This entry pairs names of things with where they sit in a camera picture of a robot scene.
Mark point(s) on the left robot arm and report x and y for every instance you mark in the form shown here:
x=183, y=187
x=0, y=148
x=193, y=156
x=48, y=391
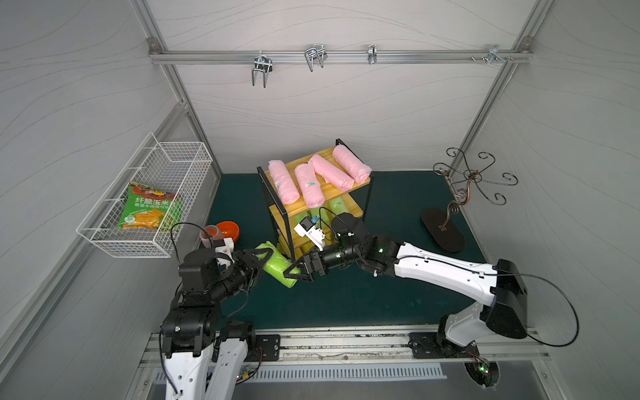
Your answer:
x=200, y=359

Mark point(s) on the copper wire jewelry stand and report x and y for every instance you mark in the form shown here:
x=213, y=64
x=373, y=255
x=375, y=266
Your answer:
x=460, y=180

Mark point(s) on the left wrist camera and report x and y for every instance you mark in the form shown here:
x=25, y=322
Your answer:
x=226, y=249

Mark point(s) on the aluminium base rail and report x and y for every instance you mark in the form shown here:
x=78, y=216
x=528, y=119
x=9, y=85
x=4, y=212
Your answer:
x=383, y=344

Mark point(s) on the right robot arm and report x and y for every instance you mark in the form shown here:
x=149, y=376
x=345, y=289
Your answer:
x=499, y=295

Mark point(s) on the pink roll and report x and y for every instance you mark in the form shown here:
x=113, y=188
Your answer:
x=310, y=187
x=353, y=166
x=331, y=174
x=283, y=182

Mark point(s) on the green roll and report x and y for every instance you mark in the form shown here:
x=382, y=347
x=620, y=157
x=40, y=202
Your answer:
x=338, y=206
x=315, y=215
x=300, y=217
x=277, y=265

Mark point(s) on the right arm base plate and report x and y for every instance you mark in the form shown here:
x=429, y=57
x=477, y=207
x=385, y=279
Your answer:
x=427, y=346

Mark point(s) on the green snack bag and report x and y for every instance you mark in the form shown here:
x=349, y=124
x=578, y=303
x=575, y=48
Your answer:
x=150, y=208

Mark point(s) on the wooden three-tier shelf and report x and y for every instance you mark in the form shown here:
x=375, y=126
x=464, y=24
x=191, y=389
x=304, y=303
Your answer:
x=282, y=215

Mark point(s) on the clear plastic goblet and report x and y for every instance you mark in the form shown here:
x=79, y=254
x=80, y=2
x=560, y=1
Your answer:
x=210, y=234

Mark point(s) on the aluminium top rail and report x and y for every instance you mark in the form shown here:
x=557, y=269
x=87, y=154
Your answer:
x=345, y=57

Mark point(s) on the pink roll front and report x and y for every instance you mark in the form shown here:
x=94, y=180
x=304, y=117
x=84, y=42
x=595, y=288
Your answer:
x=353, y=166

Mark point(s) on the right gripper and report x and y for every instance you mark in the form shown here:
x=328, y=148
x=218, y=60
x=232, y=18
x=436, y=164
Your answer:
x=316, y=262

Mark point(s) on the orange plastic bowl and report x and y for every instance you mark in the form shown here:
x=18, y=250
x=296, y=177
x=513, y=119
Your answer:
x=229, y=229

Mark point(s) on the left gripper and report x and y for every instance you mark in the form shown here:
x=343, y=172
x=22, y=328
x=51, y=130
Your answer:
x=252, y=262

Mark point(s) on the green roll front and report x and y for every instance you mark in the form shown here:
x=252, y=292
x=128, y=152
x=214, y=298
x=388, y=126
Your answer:
x=315, y=215

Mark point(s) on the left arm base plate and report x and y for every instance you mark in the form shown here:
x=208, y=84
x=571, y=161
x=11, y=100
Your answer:
x=266, y=349

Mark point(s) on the white wire basket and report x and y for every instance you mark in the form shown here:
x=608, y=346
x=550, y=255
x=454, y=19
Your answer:
x=175, y=167

